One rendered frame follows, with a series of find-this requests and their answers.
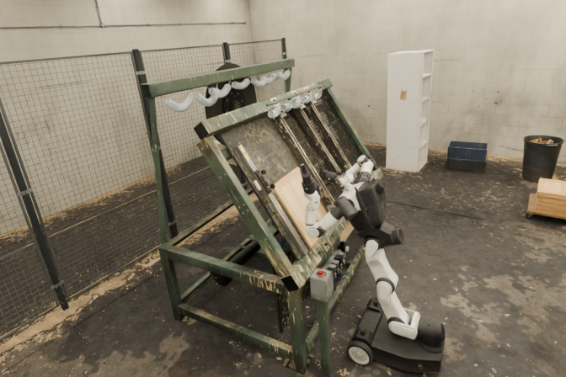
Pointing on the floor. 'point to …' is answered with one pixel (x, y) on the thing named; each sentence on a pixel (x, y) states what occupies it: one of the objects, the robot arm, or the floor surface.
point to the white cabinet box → (408, 108)
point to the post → (324, 338)
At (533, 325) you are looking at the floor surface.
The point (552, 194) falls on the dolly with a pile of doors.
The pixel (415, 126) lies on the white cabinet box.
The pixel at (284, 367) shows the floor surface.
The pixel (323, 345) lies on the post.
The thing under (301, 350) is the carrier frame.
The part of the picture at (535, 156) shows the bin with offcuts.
